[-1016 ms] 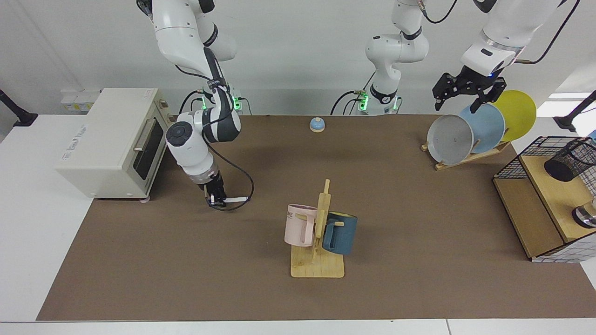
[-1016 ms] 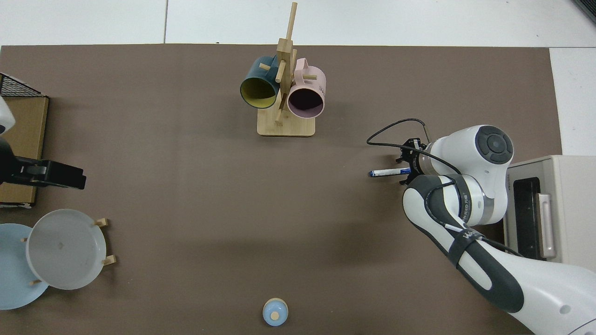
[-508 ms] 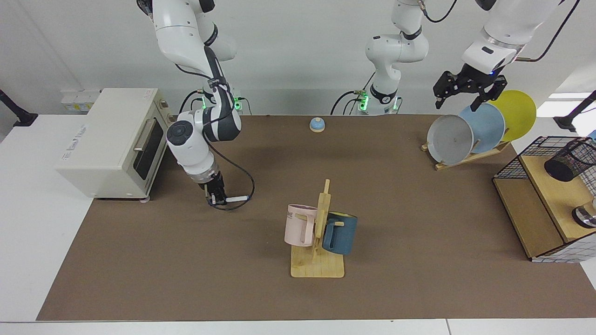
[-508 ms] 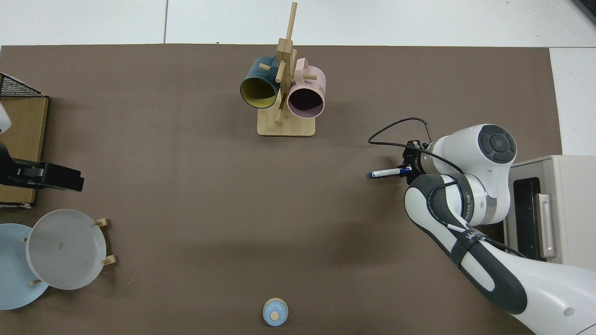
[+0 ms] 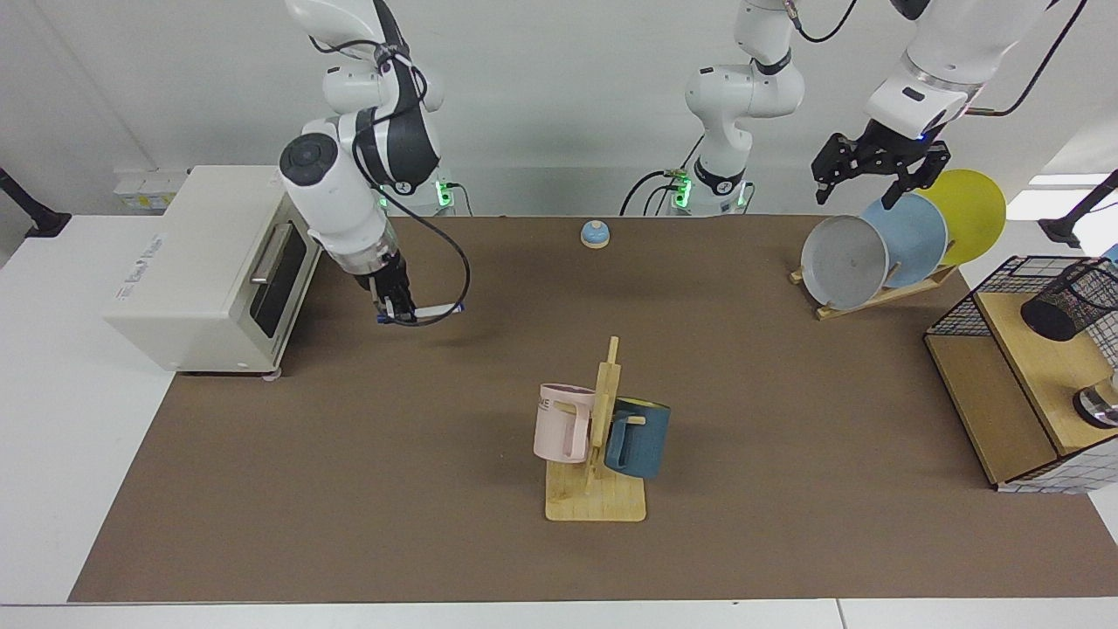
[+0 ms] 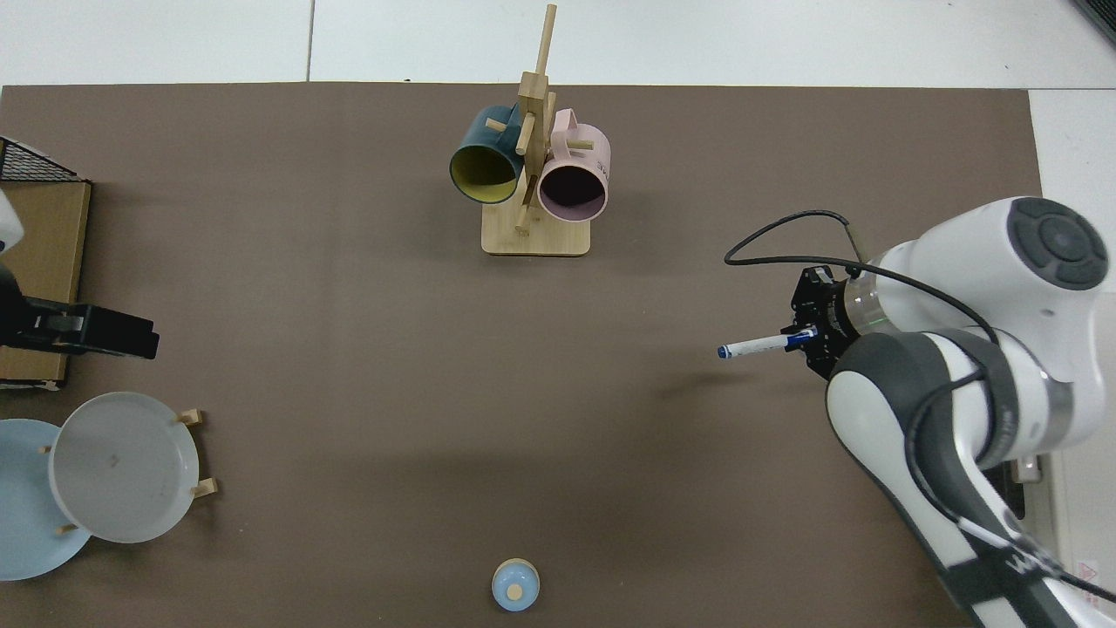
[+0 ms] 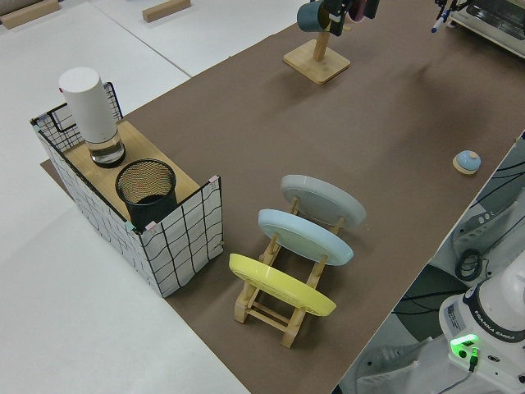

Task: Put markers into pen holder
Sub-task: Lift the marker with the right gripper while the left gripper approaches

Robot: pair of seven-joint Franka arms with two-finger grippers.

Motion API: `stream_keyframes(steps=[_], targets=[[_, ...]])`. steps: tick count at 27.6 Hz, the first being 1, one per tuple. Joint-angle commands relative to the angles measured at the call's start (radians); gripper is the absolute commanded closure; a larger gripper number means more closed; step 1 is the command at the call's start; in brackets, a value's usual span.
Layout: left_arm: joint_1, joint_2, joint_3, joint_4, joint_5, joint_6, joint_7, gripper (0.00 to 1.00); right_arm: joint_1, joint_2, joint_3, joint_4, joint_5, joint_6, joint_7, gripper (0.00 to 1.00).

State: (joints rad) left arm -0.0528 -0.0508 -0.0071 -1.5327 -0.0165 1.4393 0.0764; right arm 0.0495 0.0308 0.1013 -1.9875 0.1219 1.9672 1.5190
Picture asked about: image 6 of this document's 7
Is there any brown table cloth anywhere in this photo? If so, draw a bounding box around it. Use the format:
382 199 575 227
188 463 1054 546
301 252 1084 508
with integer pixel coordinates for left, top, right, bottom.
0 83 1056 628

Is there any blue and white marker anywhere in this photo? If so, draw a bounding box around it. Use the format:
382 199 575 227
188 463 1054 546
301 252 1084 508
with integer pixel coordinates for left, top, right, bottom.
717 328 820 360

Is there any grey plate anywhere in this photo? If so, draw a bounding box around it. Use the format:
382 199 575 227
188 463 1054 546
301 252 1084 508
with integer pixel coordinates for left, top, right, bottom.
48 392 201 544

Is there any light blue plate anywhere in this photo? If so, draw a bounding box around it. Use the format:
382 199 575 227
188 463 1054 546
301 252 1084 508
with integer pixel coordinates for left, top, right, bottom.
0 419 92 582

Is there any wooden plate rack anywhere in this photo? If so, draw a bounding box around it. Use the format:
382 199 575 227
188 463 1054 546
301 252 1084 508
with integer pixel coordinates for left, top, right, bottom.
39 408 219 535

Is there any pink cup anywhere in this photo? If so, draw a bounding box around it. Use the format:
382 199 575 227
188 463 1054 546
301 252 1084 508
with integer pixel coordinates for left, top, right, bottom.
536 108 611 223

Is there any dark teal cup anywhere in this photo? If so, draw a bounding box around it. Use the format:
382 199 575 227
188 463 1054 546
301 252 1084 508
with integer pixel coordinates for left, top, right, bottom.
449 103 526 206

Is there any wire basket with wooden floor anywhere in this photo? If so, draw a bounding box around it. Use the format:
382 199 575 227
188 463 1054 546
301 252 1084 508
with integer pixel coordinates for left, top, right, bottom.
0 137 92 391

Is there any black equipment edge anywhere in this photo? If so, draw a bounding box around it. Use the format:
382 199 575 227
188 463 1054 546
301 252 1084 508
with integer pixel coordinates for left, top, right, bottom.
1072 0 1116 44

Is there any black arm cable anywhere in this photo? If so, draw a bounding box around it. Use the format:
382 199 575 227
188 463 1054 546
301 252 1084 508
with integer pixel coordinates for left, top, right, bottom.
724 211 1116 603

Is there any wooden cup stand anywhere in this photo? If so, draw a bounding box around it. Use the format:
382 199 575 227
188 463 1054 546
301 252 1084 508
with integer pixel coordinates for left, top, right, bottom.
481 4 592 257

